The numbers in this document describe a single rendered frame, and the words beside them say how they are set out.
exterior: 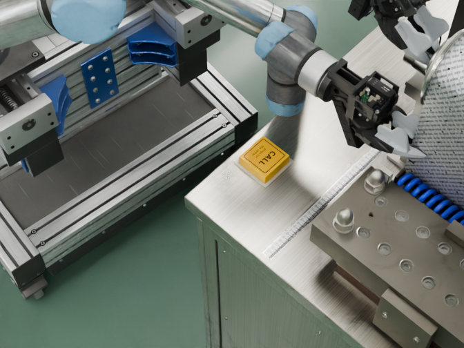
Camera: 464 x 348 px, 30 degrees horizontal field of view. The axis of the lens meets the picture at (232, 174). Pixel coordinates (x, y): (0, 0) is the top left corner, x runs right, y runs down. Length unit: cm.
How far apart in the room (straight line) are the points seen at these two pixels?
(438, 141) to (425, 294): 25
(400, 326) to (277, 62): 50
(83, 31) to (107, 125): 109
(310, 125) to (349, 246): 36
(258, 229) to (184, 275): 98
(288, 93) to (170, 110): 105
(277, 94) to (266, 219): 23
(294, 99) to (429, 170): 29
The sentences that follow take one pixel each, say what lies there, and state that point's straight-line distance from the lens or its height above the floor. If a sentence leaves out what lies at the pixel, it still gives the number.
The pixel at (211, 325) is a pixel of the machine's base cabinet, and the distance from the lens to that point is 210.
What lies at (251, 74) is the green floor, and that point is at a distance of 296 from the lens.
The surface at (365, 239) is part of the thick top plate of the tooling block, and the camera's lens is 146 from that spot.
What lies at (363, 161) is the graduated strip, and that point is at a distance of 169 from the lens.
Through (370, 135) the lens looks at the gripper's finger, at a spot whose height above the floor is 110.
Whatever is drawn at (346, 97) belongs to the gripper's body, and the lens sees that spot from 150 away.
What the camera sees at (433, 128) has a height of 117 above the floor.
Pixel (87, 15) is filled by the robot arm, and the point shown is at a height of 121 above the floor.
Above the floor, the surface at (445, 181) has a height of 107.
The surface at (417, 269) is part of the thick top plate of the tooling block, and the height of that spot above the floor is 103.
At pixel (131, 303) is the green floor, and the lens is 254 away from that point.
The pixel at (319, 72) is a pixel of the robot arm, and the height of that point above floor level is 114.
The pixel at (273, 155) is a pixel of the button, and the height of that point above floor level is 92.
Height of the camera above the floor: 230
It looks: 57 degrees down
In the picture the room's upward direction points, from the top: 1 degrees counter-clockwise
